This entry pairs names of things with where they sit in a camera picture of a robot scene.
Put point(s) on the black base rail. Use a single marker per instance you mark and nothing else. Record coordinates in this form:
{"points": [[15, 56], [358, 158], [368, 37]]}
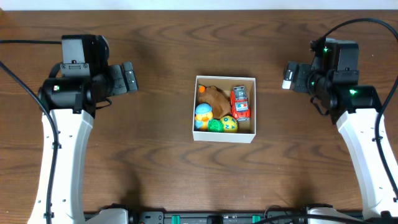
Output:
{"points": [[161, 216]]}

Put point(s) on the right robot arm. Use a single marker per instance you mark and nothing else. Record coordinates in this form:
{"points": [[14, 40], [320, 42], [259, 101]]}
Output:
{"points": [[356, 110]]}

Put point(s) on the white cardboard box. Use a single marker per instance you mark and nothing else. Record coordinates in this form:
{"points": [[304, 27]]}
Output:
{"points": [[246, 129]]}

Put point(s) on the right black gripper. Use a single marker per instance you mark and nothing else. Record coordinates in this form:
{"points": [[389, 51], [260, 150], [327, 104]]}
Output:
{"points": [[303, 73]]}

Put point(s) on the red toy fire truck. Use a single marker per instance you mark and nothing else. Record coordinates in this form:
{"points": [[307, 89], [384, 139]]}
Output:
{"points": [[240, 104]]}

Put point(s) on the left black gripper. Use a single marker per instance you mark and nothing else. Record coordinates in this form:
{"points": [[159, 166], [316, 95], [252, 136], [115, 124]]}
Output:
{"points": [[123, 79]]}

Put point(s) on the yellow duck toy blue hat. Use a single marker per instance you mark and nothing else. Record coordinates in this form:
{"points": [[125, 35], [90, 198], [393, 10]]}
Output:
{"points": [[203, 114]]}

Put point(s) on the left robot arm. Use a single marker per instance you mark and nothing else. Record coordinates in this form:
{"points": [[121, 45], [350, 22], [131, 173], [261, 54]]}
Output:
{"points": [[76, 88]]}

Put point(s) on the green ridged disc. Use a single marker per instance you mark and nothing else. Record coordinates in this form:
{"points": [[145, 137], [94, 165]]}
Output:
{"points": [[215, 126]]}

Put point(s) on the brown plush toy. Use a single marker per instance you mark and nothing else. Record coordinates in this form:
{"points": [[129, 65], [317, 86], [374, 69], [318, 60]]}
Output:
{"points": [[216, 99]]}

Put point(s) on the yellow ball blue letters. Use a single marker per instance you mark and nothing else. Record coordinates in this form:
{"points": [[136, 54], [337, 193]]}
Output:
{"points": [[230, 125]]}

